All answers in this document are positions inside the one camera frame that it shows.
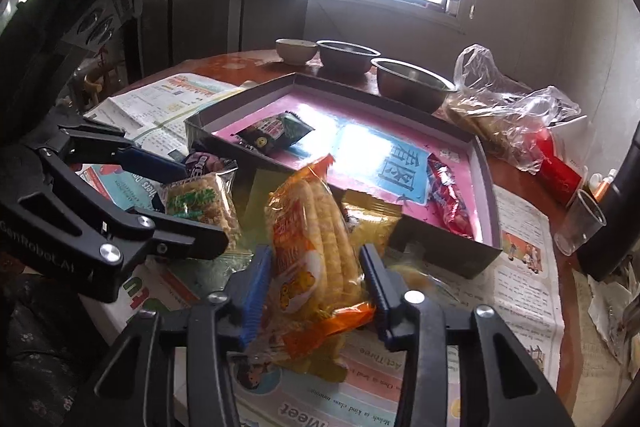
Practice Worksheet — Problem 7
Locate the clear plastic cup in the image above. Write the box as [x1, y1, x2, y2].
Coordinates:
[553, 189, 607, 257]

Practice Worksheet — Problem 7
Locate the red snack packet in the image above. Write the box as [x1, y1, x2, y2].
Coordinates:
[426, 152, 476, 239]

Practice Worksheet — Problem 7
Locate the clear plastic bag with bread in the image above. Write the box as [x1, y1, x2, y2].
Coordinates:
[442, 43, 583, 172]

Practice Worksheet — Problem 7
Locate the orange corn snack packet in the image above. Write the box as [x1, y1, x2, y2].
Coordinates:
[247, 154, 377, 380]

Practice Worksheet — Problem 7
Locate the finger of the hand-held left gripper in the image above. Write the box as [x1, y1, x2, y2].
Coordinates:
[40, 116, 187, 182]
[0, 149, 230, 304]

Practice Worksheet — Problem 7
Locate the steel bowl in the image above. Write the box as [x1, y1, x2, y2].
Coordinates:
[371, 58, 457, 112]
[316, 39, 382, 75]

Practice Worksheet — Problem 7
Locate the beige ceramic bowl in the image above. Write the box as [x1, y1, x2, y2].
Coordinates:
[275, 38, 319, 66]

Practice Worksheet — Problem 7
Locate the crumpled white paper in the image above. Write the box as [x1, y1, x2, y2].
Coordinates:
[587, 277, 636, 363]

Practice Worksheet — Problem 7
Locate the black green snack packet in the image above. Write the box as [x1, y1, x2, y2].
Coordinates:
[235, 111, 316, 156]

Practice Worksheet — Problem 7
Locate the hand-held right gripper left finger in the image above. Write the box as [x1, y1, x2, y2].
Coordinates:
[55, 244, 275, 427]

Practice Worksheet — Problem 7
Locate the red carton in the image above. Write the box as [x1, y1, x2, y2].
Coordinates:
[530, 127, 588, 208]

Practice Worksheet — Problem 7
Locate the person's dark floral clothing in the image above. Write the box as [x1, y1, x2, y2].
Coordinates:
[0, 257, 131, 427]

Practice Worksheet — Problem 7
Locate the light green cake packet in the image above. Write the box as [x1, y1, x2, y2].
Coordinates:
[167, 167, 288, 303]

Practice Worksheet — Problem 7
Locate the grey cardboard box pink inside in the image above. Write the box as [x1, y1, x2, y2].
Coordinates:
[184, 72, 503, 280]

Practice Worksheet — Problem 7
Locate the orange medicine bottle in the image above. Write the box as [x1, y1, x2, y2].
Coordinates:
[589, 168, 618, 202]

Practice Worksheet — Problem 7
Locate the yellow snack packet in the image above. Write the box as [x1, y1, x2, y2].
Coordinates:
[340, 189, 403, 258]

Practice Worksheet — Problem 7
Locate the dark purple snack packet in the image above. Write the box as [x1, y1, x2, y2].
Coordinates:
[181, 150, 240, 180]

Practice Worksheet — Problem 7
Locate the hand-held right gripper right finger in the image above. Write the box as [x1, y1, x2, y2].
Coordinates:
[359, 244, 576, 427]

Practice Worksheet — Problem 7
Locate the colourful printed newspaper sheet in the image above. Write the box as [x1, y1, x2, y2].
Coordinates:
[85, 72, 246, 158]
[80, 147, 566, 427]

